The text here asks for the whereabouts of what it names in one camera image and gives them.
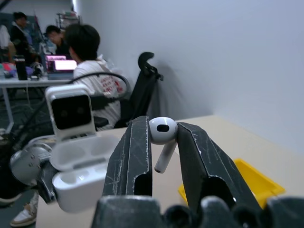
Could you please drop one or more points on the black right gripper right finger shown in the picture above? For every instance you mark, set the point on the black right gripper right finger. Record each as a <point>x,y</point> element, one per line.
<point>202,156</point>

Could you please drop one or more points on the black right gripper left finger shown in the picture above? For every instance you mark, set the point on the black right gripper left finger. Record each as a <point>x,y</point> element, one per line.
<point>128,161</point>

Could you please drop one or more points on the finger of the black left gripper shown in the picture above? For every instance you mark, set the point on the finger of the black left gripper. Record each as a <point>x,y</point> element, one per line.
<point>46,183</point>

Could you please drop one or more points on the white earbud case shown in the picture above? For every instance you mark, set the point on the white earbud case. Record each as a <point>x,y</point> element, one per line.
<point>78,171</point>

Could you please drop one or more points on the white earbud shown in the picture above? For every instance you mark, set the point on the white earbud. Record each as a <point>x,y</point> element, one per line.
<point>164,133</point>

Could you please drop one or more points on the yellow plastic bin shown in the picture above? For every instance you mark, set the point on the yellow plastic bin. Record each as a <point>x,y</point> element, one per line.
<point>256,183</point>

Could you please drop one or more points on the dark shoe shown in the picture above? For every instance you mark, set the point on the dark shoe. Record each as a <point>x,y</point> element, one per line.
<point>9,198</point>

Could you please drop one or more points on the leg with tan white sneaker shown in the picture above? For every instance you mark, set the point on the leg with tan white sneaker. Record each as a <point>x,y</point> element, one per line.
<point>23,216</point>

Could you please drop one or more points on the black office chair with headrest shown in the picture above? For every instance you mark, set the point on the black office chair with headrest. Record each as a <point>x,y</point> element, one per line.
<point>142,95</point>

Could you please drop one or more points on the person in white shirt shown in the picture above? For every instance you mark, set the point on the person in white shirt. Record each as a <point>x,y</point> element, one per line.
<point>95,69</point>

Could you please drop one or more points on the white desk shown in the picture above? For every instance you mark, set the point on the white desk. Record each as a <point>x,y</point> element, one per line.
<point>28,82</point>

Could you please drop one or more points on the laptop with pink screen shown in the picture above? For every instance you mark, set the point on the laptop with pink screen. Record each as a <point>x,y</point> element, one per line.
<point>65,67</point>
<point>55,60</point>

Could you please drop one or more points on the black bottle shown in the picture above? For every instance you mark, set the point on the black bottle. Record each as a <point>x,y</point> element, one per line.
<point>21,69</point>

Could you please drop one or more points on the person in black top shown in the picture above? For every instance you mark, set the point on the person in black top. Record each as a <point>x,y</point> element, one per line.
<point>55,35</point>

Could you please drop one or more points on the person in dark jacket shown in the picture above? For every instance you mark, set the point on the person in dark jacket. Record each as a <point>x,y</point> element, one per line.
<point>20,31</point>

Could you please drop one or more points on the metal shelf rack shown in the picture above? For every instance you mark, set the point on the metal shelf rack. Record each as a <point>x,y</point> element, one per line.
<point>67,19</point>

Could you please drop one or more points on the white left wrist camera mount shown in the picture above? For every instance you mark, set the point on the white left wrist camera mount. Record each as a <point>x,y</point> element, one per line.
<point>71,109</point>

